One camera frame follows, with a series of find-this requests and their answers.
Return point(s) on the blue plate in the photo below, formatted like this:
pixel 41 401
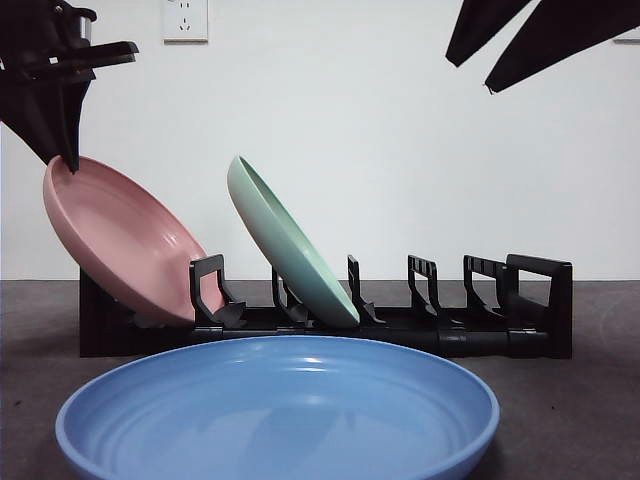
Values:
pixel 275 415

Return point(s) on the pink plate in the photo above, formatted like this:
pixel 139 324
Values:
pixel 125 240

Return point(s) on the green plate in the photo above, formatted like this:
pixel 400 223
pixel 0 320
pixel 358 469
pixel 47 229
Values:
pixel 290 255

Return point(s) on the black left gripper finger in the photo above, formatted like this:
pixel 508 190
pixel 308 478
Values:
pixel 35 115
pixel 74 120

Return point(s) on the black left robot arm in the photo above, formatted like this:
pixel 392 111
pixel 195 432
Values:
pixel 35 25

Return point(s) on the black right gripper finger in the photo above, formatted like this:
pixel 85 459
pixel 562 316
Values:
pixel 485 25
pixel 550 40

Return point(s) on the white wall socket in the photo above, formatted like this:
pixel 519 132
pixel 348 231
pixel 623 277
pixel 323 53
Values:
pixel 629 37
pixel 185 20

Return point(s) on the black plate rack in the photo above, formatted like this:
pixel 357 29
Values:
pixel 475 345

